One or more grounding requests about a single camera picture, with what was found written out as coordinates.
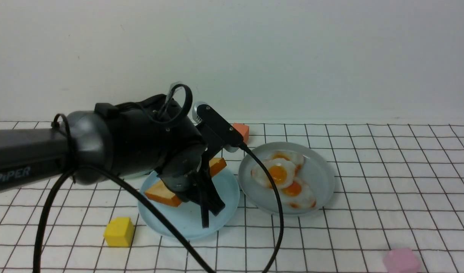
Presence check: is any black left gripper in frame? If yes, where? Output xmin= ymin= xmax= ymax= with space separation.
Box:
xmin=94 ymin=94 xmax=225 ymax=229

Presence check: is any toast slice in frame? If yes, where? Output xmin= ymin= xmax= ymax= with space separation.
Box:
xmin=144 ymin=158 xmax=227 ymax=207

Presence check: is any fried egg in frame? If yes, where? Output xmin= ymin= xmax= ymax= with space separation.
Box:
xmin=251 ymin=158 xmax=296 ymax=189
xmin=268 ymin=151 xmax=305 ymax=175
xmin=279 ymin=177 xmax=317 ymax=209

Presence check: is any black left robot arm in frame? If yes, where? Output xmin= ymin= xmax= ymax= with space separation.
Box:
xmin=0 ymin=94 xmax=225 ymax=216

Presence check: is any light blue plate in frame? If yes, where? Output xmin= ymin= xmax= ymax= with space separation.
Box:
xmin=137 ymin=169 xmax=240 ymax=241

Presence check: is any orange cube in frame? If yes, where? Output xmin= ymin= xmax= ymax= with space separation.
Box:
xmin=232 ymin=123 xmax=250 ymax=144

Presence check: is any yellow cube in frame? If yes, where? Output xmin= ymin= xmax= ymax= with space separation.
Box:
xmin=103 ymin=217 xmax=135 ymax=248

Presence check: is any grey plate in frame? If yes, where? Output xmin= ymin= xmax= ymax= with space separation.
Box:
xmin=238 ymin=142 xmax=337 ymax=217

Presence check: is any white checkered tablecloth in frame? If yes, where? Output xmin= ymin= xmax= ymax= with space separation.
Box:
xmin=0 ymin=121 xmax=464 ymax=273

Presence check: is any pink cube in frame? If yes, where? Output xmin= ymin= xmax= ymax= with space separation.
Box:
xmin=383 ymin=248 xmax=421 ymax=273

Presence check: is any black camera cable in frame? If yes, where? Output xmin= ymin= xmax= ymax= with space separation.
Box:
xmin=32 ymin=83 xmax=285 ymax=273

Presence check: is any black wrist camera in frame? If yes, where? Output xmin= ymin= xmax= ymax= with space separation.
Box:
xmin=192 ymin=102 xmax=245 ymax=157

